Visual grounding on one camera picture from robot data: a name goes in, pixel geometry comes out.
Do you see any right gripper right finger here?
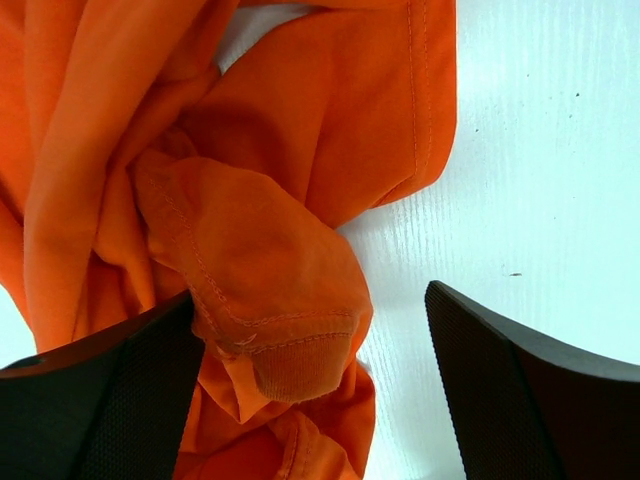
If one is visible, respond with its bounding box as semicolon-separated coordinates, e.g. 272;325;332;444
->
425;281;639;480

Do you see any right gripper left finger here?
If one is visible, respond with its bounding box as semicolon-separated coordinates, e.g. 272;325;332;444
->
1;292;205;480

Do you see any orange t shirt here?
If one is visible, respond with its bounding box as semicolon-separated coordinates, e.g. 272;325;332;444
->
1;1;456;479

